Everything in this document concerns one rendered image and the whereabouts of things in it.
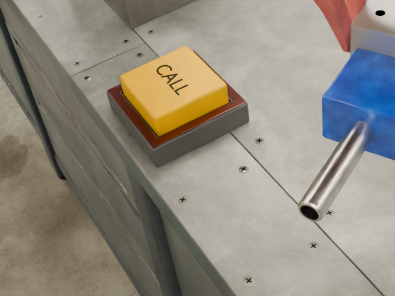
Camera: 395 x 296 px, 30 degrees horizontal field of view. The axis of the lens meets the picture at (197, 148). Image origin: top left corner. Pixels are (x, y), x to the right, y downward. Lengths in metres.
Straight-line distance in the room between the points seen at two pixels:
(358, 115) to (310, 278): 0.14
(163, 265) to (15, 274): 0.65
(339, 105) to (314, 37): 0.28
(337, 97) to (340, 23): 0.04
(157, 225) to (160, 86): 0.37
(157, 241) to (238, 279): 0.46
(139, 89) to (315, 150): 0.13
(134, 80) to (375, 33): 0.23
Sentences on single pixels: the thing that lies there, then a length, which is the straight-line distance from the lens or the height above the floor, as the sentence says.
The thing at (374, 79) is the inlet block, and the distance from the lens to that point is 0.36.
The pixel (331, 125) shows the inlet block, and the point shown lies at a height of 0.93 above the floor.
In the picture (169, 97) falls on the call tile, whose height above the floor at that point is 0.84.
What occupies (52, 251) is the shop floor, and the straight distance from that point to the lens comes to 1.56.
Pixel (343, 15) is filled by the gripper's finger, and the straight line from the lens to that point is 0.36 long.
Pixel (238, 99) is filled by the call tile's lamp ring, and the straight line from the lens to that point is 0.54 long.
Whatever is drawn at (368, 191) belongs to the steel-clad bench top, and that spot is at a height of 0.80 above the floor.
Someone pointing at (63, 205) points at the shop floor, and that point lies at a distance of 1.63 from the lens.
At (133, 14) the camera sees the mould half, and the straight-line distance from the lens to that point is 0.66.
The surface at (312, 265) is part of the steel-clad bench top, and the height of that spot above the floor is 0.80.
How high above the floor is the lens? 1.18
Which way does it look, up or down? 45 degrees down
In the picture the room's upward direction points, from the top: 10 degrees counter-clockwise
